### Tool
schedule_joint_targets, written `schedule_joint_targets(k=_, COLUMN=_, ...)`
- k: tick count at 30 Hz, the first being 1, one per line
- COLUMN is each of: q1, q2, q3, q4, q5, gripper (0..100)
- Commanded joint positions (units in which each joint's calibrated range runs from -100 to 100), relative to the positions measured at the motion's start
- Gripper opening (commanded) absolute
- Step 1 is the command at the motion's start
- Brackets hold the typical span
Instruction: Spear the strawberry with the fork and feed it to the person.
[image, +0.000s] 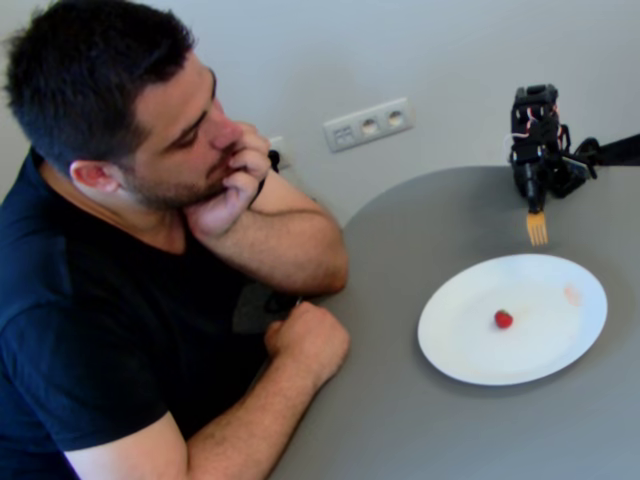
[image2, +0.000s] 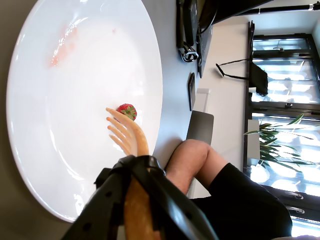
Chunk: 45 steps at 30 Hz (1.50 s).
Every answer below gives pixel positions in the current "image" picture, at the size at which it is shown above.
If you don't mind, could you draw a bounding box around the white round plate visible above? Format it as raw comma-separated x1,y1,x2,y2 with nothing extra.
417,253,609,387

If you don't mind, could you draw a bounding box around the white double wall socket panel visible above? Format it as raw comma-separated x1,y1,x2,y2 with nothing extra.
322,97,416,154

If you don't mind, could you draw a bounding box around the black clamp bar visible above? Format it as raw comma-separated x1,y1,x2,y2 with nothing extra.
572,132,640,169

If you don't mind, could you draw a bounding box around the man's right hand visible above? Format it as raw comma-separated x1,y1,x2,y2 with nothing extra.
263,302,351,386

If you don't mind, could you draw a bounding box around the man's left hand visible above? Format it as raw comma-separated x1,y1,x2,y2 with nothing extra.
187,121,272,239

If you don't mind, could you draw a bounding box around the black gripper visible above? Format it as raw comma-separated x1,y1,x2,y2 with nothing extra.
509,134,551,211

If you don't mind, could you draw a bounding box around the dark-haired bearded man's head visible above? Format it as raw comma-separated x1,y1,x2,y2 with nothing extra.
3,0,246,214

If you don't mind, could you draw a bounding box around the orange wooden fork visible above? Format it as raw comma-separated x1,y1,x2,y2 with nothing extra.
524,207,550,247

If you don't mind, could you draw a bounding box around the black t-shirt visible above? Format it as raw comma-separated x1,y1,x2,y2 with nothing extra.
0,147,301,480

